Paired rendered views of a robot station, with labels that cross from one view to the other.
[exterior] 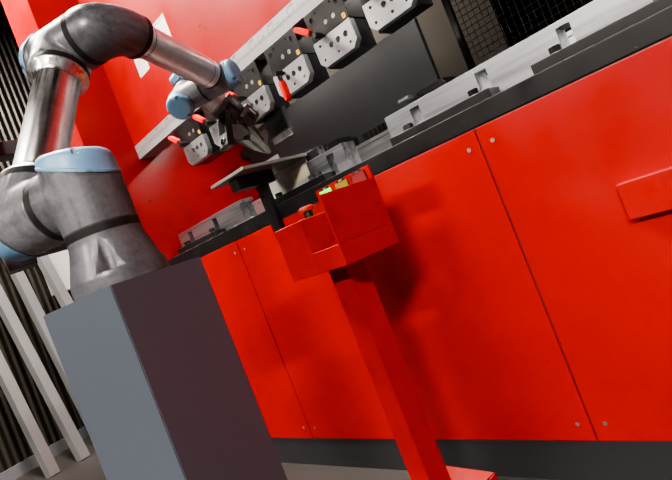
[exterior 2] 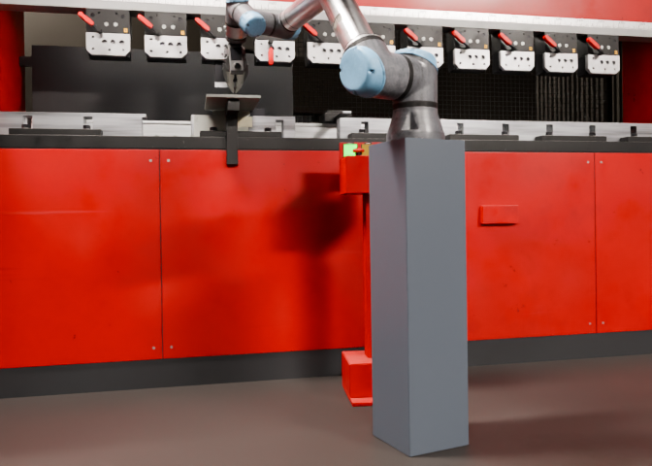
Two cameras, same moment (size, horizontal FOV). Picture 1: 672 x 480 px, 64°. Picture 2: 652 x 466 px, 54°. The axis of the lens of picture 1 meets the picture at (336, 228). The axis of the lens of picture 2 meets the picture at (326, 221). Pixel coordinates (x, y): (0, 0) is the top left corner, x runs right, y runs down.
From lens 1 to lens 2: 1.87 m
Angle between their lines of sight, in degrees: 56
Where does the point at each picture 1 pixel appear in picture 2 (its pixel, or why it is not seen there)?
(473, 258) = not seen: hidden behind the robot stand
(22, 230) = (400, 82)
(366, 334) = not seen: hidden behind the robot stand
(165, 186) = not seen: outside the picture
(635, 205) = (487, 217)
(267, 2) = not seen: outside the picture
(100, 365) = (437, 179)
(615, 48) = (498, 146)
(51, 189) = (427, 72)
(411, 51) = (280, 76)
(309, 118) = (148, 72)
